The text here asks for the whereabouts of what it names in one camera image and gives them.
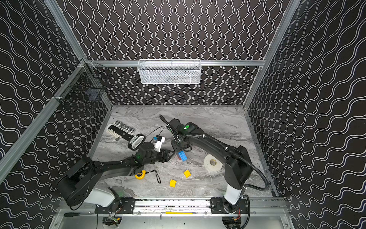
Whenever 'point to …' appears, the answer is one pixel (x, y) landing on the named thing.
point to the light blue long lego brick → (182, 155)
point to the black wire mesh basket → (86, 84)
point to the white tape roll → (211, 163)
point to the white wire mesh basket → (167, 71)
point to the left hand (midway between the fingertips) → (176, 155)
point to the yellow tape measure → (142, 176)
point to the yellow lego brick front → (172, 183)
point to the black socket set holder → (126, 132)
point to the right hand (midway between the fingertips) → (179, 146)
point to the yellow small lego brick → (187, 173)
